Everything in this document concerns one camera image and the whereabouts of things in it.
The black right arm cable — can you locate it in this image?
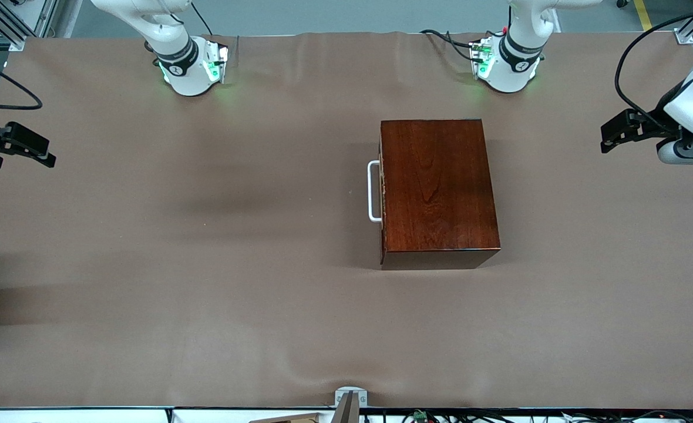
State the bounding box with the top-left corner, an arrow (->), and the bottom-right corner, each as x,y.
0,52 -> 43,111

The yellow floor tape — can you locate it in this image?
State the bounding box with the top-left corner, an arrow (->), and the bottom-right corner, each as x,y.
633,0 -> 654,32

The brown table cloth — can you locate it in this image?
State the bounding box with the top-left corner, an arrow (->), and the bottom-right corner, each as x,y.
0,31 -> 693,410

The light wood drawer white handle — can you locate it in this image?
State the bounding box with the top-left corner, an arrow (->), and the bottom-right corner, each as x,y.
368,126 -> 387,253

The wooden board piece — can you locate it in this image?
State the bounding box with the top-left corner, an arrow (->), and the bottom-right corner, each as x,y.
248,412 -> 322,423

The black base cable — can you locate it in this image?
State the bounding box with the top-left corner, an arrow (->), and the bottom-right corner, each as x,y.
191,0 -> 214,37
420,28 -> 477,49
445,32 -> 480,63

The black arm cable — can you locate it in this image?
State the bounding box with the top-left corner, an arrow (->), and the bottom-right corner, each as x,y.
614,11 -> 693,118
0,52 -> 43,111

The dark brown wooden cabinet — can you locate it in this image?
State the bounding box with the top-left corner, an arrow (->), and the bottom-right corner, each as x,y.
379,119 -> 502,271

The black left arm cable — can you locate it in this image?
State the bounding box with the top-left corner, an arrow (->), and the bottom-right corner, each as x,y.
614,11 -> 693,118

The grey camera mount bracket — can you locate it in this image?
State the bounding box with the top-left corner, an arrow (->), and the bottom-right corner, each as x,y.
335,386 -> 368,423

